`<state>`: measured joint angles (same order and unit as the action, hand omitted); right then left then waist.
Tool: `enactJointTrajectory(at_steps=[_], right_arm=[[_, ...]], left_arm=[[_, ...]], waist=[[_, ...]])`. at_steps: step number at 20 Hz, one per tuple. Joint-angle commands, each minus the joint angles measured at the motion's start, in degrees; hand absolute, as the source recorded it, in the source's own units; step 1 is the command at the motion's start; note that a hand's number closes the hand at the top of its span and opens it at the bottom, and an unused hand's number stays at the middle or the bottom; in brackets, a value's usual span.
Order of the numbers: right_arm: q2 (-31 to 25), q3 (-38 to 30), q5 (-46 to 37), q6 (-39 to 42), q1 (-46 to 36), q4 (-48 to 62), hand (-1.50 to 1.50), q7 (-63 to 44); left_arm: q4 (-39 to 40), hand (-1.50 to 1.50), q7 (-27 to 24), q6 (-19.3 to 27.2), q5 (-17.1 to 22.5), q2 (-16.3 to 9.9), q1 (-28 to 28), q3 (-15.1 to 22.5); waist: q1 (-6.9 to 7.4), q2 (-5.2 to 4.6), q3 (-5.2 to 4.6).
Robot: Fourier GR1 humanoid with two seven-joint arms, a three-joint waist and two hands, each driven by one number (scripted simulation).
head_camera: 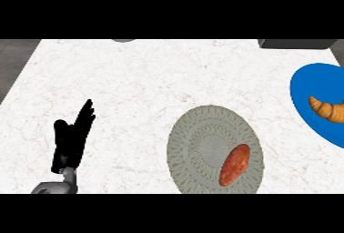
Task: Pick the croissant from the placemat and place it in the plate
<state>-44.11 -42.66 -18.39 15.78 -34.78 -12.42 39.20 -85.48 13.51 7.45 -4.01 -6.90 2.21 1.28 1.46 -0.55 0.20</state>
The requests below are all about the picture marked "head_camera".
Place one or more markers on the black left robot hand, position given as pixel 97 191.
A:
pixel 69 139

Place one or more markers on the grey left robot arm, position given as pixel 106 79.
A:
pixel 62 183

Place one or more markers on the grey woven round plate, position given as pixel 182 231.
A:
pixel 201 145

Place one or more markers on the blue round placemat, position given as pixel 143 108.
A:
pixel 320 91

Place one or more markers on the golden brown croissant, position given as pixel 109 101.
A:
pixel 329 110

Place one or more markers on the small grey object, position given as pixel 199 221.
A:
pixel 122 40

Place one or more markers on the dark grey appliance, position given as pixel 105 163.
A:
pixel 297 43

